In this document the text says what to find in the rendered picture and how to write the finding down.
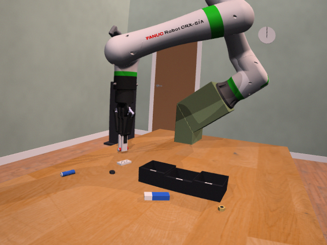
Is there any white domino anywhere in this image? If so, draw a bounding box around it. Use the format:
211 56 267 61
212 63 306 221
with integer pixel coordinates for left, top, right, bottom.
117 160 131 166

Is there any blue and white eraser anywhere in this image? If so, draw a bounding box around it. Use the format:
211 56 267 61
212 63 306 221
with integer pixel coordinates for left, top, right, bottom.
144 192 170 201

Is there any blue aa battery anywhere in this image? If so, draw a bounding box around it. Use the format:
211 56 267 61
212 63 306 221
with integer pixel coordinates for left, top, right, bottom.
60 169 75 177

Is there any brass hex nut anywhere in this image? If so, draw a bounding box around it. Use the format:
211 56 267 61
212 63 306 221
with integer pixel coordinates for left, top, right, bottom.
218 205 225 212

